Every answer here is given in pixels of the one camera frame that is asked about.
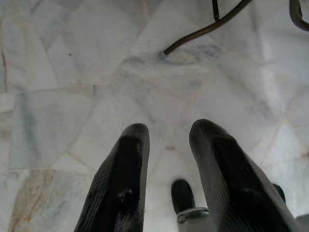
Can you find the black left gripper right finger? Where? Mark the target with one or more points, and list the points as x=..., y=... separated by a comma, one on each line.
x=231, y=174

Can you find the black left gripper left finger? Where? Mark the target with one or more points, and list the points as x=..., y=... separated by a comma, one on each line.
x=125, y=169

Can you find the robot left leg black foot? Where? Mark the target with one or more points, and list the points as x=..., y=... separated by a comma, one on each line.
x=182, y=195

